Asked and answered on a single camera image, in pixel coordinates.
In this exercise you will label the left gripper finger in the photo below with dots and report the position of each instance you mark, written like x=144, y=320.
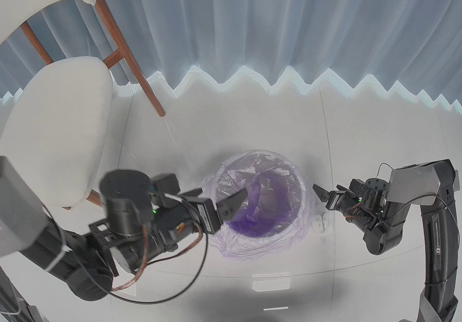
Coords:
x=229, y=208

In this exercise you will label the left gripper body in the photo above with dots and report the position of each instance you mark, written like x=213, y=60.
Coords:
x=180, y=223

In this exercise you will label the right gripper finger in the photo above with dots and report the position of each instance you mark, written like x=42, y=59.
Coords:
x=323, y=195

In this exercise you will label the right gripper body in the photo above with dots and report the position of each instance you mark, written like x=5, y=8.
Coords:
x=344, y=203

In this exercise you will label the purple plastic bag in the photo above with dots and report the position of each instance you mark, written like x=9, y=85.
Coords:
x=274, y=176

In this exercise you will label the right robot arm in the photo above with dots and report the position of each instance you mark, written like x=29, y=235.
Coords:
x=415, y=183

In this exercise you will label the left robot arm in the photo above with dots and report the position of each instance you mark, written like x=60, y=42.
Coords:
x=122, y=197

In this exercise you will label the white trash bin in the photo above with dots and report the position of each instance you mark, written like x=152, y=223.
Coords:
x=305, y=197

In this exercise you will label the crumpled white paper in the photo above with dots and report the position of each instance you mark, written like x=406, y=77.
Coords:
x=323, y=223

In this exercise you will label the white cushioned wooden chair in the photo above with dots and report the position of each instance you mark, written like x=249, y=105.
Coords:
x=54, y=125

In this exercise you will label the pale blue curtain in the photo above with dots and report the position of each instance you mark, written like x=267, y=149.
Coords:
x=270, y=6

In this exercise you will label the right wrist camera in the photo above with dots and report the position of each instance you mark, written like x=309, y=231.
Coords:
x=357, y=186

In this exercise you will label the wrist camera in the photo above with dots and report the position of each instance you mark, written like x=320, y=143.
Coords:
x=357, y=186
x=166, y=185

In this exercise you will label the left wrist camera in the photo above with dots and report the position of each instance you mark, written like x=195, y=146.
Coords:
x=166, y=185

